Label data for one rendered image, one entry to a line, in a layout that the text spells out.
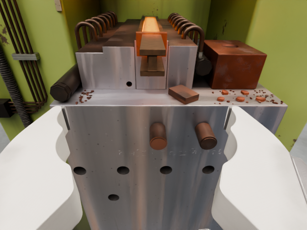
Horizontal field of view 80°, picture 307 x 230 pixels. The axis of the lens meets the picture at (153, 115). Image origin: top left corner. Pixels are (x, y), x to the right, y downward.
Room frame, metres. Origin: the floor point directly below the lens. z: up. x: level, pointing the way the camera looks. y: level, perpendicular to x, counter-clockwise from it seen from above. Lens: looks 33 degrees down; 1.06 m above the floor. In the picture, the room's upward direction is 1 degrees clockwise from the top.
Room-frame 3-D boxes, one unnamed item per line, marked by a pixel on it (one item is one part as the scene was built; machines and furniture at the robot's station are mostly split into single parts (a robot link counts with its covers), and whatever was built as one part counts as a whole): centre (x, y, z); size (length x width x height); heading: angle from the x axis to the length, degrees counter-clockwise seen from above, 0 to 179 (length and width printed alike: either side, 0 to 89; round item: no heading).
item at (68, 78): (0.45, 0.15, 0.93); 0.40 x 0.03 x 0.03; 2
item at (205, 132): (0.23, -0.08, 0.87); 0.04 x 0.03 x 0.03; 2
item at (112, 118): (0.53, -0.02, 0.69); 0.56 x 0.38 x 0.45; 2
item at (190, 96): (0.28, -0.05, 0.92); 0.04 x 0.03 x 0.01; 34
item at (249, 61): (0.38, -0.15, 0.95); 0.12 x 0.09 x 0.07; 2
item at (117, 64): (0.52, 0.04, 0.96); 0.42 x 0.20 x 0.09; 2
